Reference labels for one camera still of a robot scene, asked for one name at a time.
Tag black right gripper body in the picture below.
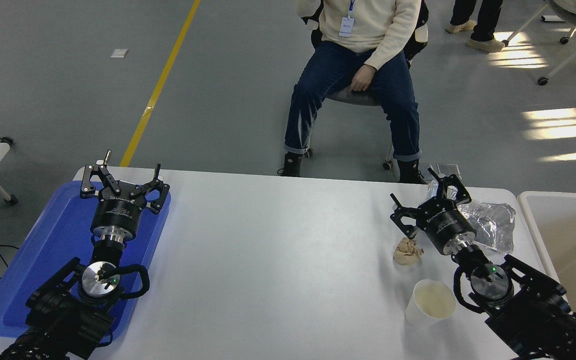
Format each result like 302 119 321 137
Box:
415 198 478 256

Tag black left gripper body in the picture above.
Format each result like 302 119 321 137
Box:
90 193 148 237

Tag white paper cup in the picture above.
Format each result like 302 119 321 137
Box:
404 279 457 328

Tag person's left hand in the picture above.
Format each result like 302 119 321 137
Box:
349 65 378 93

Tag clear rectangular floor plate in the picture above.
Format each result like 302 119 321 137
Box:
437 163 464 181

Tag crumpled tan paper ball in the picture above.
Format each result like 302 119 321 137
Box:
393 236 425 267

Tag crumpled silver foil tray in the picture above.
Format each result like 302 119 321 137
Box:
427 179 516 256

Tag blue plastic tray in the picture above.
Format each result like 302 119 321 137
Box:
0 180 172 346

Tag white wheeled office chair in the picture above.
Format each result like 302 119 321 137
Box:
302 0 429 171

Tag person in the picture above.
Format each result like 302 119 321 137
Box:
444 0 506 54
277 0 429 185

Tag white chair with casters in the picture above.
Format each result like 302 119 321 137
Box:
502 0 576 87

